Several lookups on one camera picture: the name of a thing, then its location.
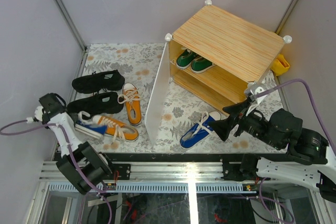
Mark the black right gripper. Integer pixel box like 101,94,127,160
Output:
205,98,280,148

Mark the blue sneaker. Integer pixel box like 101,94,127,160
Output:
180,111,222,150
75,111,107,139

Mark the black shoe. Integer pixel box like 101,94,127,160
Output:
67,92,124,115
71,70,125,94

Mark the wooden shoe cabinet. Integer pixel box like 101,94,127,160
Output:
164,0,292,110

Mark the white cabinet door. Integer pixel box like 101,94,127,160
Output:
145,42,171,146

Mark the green sneaker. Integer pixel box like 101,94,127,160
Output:
176,47,198,69
191,57,215,73

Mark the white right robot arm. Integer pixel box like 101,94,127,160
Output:
209,100,335,202

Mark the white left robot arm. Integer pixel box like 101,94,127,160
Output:
35,93,115,195

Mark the orange sneaker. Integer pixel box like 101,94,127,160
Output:
91,115,139,142
118,83,142,126

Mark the yellow plastic bin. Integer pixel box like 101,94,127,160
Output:
271,54,290,77

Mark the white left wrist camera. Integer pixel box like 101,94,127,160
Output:
26,105,47,124

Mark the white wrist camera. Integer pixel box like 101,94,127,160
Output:
244,84,266,116
26,105,47,124

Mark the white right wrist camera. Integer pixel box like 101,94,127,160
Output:
244,84,266,116

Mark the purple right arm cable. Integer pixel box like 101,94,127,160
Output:
256,78,336,156

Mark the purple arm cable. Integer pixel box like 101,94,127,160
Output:
256,78,336,156
0,119,113,224

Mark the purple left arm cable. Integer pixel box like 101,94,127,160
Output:
0,119,113,224

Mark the grey slotted cable duct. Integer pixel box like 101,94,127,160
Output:
48,182,256,194

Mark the aluminium rail frame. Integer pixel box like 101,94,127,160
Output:
40,161,263,186

